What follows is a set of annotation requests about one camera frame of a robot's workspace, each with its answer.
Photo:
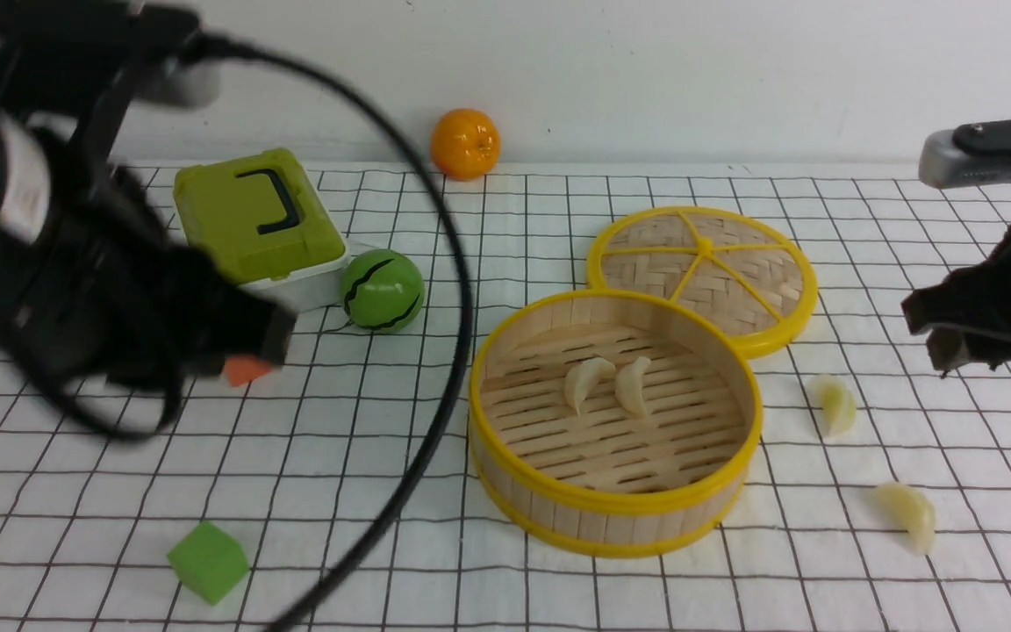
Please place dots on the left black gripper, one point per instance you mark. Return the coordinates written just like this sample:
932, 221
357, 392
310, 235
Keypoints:
116, 296

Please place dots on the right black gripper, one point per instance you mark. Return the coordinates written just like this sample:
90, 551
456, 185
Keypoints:
967, 317

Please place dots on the pale green dumpling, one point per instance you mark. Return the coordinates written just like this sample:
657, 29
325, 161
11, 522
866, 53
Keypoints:
910, 509
837, 404

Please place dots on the white dumpling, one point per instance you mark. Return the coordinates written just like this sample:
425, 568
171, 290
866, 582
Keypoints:
629, 383
580, 381

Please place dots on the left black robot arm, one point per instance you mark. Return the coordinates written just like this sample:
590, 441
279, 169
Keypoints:
59, 111

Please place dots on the woven bamboo steamer lid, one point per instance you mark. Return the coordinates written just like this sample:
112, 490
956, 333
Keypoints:
749, 280

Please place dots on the bamboo steamer tray yellow rim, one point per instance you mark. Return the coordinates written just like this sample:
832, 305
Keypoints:
604, 484

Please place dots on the orange foam cube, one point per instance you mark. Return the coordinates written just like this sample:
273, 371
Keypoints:
244, 369

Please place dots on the green lidded white box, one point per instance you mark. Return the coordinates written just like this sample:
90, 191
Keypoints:
261, 221

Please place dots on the white grid tablecloth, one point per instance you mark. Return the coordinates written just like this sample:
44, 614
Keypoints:
297, 464

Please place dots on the green toy watermelon ball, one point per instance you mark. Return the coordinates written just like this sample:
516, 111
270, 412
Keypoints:
382, 291

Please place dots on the green foam cube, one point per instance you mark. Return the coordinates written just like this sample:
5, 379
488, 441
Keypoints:
209, 562

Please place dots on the orange toy fruit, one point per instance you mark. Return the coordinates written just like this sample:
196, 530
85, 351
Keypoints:
465, 144

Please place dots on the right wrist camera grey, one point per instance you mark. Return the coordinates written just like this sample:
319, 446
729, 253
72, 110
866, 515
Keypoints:
968, 155

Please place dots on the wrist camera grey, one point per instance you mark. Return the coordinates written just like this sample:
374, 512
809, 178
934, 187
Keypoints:
164, 35
968, 155

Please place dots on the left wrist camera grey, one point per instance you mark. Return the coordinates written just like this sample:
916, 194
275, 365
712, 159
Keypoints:
164, 35

